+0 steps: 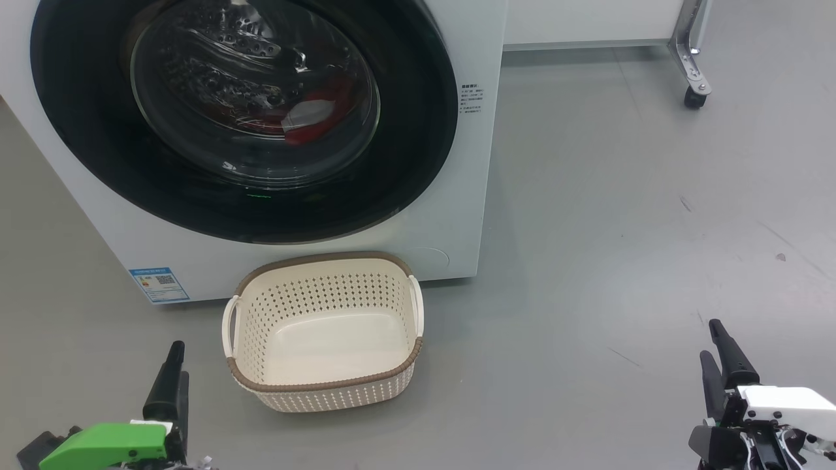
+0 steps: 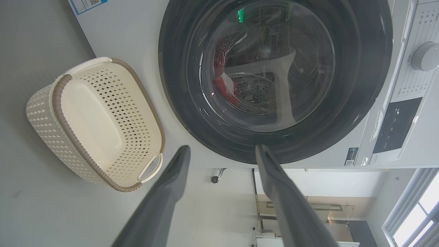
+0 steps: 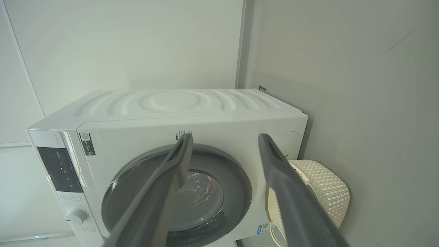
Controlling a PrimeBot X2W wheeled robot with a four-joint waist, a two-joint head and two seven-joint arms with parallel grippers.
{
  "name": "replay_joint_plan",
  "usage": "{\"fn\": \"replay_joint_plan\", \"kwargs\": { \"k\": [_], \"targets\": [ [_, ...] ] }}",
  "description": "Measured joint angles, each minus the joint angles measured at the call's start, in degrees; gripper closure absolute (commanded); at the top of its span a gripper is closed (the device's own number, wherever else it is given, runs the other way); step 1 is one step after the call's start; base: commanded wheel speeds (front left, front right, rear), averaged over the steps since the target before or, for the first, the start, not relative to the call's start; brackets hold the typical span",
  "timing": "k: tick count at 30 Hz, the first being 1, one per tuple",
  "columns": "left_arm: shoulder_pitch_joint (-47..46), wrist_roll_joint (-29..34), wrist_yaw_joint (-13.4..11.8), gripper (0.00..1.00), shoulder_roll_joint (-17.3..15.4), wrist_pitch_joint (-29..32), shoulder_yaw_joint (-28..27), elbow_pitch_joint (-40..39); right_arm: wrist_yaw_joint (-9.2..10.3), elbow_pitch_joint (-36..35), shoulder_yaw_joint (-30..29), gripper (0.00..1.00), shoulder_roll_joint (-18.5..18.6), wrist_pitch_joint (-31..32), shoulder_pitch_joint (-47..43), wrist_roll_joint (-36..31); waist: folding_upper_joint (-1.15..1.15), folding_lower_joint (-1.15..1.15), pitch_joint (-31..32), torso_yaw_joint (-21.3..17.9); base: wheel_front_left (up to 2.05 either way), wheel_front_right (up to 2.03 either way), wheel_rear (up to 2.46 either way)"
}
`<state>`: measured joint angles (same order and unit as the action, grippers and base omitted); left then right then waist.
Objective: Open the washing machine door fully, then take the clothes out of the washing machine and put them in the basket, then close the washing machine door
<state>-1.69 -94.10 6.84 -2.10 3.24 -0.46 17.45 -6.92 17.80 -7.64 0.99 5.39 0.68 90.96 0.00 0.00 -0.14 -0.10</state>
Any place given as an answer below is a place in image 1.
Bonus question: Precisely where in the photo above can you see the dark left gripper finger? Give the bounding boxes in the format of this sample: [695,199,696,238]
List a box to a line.
[174,370,191,452]
[142,341,186,422]

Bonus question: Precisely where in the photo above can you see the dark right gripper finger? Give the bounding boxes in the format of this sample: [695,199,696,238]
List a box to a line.
[699,350,727,422]
[709,319,760,392]

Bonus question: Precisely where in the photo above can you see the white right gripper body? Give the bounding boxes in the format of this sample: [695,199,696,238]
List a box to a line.
[689,385,836,470]

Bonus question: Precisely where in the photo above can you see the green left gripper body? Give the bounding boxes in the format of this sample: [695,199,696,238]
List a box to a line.
[16,421,216,470]

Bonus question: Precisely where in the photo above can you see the red and white garment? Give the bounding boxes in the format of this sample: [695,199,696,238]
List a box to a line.
[216,72,357,146]

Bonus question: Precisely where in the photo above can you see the washing machine door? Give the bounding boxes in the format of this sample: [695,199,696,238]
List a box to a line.
[29,0,459,245]

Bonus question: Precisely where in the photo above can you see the cream perforated laundry basket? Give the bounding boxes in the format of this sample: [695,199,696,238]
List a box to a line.
[222,251,425,413]

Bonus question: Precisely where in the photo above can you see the white front-load washing machine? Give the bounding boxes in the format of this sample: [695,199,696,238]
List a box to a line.
[0,0,509,305]

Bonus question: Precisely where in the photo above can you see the white printed instruction label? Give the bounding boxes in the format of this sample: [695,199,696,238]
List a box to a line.
[459,83,485,117]

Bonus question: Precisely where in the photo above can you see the blue energy label sticker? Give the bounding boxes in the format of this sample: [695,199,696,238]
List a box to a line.
[129,266,191,305]

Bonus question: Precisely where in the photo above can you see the round drain filter cover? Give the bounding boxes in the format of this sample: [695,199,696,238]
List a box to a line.
[408,246,451,270]

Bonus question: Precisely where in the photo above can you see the metal cart leg with caster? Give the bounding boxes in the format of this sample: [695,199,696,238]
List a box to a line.
[667,0,713,110]

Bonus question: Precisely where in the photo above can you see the white cabinet panel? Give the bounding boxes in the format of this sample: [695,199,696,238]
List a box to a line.
[503,0,686,52]

